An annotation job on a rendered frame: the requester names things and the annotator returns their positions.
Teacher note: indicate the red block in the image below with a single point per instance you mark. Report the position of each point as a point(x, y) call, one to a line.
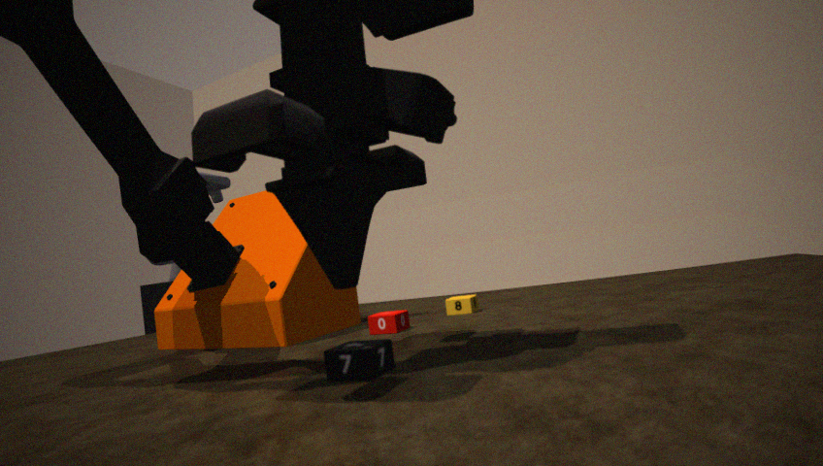
point(387, 323)

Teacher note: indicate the yellow block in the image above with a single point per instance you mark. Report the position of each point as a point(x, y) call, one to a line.
point(461, 305)

